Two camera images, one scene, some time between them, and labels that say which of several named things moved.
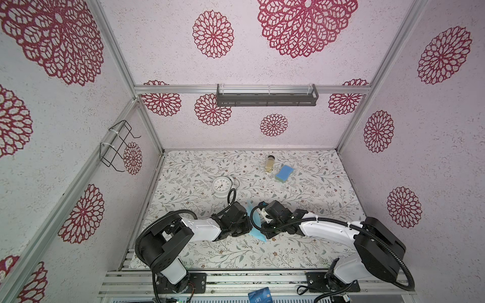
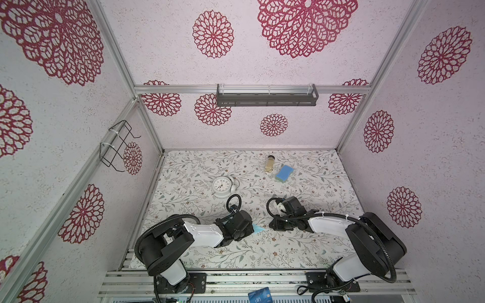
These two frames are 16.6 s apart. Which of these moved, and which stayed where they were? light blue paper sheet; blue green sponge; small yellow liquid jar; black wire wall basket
Moved: light blue paper sheet
Stayed: black wire wall basket; small yellow liquid jar; blue green sponge
